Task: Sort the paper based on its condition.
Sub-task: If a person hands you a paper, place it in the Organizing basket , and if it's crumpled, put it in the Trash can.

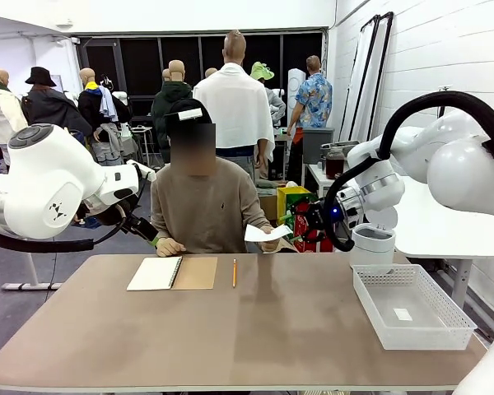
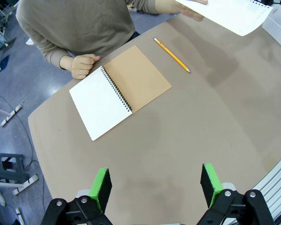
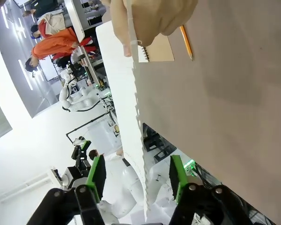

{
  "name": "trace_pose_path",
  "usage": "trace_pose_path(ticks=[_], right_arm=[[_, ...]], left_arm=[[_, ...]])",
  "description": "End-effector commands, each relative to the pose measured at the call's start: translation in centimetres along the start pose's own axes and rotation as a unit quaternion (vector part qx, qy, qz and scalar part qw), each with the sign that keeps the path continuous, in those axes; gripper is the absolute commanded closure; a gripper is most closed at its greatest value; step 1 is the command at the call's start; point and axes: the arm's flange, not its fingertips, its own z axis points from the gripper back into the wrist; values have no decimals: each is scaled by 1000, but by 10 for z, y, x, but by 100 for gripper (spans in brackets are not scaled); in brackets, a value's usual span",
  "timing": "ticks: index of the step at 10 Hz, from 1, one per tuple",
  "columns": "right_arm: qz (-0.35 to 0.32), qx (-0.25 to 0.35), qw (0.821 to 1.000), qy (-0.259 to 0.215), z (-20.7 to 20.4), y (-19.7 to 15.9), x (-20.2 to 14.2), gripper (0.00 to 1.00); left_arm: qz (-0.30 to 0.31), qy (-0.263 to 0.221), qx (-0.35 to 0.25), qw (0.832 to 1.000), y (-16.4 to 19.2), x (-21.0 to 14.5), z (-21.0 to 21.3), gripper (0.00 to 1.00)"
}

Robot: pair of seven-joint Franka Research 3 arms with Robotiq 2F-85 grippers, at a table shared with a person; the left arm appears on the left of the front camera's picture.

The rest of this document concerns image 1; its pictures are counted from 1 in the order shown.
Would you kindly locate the black tripod stand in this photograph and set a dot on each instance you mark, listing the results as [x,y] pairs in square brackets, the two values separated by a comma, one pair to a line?
[445,88]

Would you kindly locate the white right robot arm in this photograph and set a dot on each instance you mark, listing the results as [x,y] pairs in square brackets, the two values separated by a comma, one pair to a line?
[457,173]

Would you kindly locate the grey storage bin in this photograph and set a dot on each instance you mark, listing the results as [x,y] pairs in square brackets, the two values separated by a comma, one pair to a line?
[317,144]

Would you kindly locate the white panel black frame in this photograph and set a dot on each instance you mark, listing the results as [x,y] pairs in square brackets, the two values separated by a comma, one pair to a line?
[385,61]
[362,74]

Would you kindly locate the yellow green box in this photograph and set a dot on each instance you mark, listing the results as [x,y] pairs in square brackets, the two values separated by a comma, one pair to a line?
[290,197]

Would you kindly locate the yellow pencil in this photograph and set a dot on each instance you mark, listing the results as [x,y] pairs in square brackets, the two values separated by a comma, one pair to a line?
[234,273]

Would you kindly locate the white round trash bin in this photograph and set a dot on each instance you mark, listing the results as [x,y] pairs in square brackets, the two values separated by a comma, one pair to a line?
[370,247]

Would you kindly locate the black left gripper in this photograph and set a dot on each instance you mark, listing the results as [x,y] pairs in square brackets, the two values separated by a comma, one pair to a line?
[142,228]

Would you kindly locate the small white folding table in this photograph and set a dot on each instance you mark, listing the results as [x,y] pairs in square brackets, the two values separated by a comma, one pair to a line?
[142,129]

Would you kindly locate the mannequin in dark hoodie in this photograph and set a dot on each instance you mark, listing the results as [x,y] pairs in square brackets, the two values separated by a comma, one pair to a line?
[171,98]

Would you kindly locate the mannequin with yellow collar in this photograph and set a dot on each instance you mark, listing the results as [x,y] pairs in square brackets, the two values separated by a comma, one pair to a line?
[92,107]

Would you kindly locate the glass jar dark liquid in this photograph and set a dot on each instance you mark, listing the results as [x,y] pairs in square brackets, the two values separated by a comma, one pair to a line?
[335,164]

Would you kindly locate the low white table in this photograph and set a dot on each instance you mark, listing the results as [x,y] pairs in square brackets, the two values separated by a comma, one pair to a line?
[317,175]

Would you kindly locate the grey metal pot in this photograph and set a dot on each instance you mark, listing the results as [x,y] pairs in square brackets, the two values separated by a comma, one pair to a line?
[352,146]

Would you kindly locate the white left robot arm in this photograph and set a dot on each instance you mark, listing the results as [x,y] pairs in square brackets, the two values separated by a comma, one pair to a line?
[45,185]

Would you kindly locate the black cap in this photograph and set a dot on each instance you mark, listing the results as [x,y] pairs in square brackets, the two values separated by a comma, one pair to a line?
[177,108]

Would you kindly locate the person left forearm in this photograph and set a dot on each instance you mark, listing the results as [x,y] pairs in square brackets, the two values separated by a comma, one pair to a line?
[261,214]

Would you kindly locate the person head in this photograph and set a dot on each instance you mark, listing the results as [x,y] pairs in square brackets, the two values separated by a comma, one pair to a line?
[191,152]

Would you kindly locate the mannequin with black hat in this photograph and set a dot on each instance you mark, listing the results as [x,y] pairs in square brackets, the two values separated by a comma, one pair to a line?
[49,107]

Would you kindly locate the mannequin with green hat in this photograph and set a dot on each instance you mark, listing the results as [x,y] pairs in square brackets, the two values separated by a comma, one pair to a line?
[263,72]

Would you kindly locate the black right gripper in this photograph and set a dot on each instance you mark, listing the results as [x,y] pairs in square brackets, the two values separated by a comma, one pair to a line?
[325,215]

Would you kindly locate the tall mannequin white towel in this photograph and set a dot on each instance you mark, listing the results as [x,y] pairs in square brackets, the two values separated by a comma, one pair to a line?
[234,103]

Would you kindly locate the white paper sheet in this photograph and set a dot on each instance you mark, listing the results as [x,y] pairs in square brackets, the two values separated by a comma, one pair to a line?
[255,233]

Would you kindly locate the small white label sticker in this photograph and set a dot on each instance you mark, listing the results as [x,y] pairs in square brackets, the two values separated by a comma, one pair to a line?
[402,314]

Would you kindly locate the red cardboard box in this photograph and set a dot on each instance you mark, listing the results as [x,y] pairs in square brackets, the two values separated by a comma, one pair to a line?
[302,224]

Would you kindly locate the white stand with foot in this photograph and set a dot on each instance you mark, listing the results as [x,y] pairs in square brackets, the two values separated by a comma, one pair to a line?
[31,285]

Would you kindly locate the brown cardboard box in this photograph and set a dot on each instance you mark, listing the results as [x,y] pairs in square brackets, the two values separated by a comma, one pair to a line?
[267,207]

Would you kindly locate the white tower appliance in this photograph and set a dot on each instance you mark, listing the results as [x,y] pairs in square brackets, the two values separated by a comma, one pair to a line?
[295,86]

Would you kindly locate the spiral notebook brown cover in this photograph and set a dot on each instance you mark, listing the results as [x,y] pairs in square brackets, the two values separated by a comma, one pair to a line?
[156,273]

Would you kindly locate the person left hand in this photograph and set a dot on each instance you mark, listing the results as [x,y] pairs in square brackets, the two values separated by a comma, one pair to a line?
[271,244]

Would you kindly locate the white perforated plastic basket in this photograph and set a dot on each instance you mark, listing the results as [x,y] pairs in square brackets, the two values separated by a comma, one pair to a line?
[428,335]

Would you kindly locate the white side table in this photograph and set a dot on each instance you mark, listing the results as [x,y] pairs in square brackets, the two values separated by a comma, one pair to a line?
[436,230]

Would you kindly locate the person right forearm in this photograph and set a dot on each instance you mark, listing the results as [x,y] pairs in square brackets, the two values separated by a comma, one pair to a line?
[165,226]

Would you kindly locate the person torso in sweater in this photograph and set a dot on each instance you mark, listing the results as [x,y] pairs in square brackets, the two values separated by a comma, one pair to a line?
[206,205]

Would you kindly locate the mannequin in cream jacket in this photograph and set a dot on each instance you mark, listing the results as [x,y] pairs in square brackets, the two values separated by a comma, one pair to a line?
[2,111]

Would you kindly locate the black framed window wall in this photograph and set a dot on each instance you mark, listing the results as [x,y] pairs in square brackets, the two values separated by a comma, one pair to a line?
[140,61]

